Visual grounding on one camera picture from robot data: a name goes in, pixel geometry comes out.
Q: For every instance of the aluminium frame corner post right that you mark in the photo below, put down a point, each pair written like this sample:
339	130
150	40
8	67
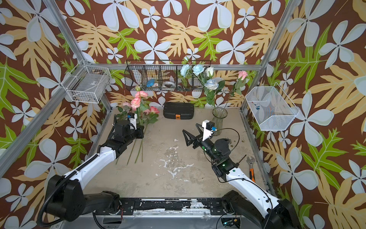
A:
279	32

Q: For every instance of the white wire basket left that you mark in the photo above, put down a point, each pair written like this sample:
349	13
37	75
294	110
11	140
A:
86	82

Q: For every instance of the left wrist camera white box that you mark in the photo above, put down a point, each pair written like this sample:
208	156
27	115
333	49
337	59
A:
132	117

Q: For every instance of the blue object in basket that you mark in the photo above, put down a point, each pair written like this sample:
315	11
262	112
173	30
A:
150	83

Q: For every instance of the tape roll in basket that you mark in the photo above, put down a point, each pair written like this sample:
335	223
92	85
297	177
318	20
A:
168	84

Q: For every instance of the large pink rose stem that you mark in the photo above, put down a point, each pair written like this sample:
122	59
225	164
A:
144	121

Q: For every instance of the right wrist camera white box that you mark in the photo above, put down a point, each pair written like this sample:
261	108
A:
209	129

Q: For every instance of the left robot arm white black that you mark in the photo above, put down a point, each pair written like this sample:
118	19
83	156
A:
65	200

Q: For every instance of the pink carnation spray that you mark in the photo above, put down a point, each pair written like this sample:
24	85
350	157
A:
138	104

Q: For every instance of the orange handled adjustable wrench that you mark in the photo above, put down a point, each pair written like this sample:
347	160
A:
250	160

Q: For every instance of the white mesh basket right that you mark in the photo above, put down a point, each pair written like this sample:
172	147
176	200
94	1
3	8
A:
271	107

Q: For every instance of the clear glass vase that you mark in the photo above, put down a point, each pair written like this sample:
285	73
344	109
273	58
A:
219	114

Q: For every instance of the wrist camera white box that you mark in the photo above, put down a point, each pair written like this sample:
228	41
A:
209	129
132	117

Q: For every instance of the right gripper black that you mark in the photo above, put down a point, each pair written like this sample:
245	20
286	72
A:
197	140

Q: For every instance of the black wire basket back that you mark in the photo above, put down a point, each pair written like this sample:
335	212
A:
161	71

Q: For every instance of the aluminium frame corner post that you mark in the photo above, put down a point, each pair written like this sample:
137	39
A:
70	39
279	32

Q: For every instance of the mixed pastel flower bouquet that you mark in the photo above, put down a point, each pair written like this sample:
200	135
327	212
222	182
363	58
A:
201	77

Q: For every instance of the black tool case orange latch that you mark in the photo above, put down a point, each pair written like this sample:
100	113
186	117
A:
181	111

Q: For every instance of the aluminium frame corner post left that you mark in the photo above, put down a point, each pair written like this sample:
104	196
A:
70	39

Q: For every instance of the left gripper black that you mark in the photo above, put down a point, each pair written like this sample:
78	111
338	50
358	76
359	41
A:
137	133

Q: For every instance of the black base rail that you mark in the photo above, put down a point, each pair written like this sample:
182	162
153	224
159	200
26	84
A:
134	206

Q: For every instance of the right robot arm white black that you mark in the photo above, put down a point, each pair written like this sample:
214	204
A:
249	200

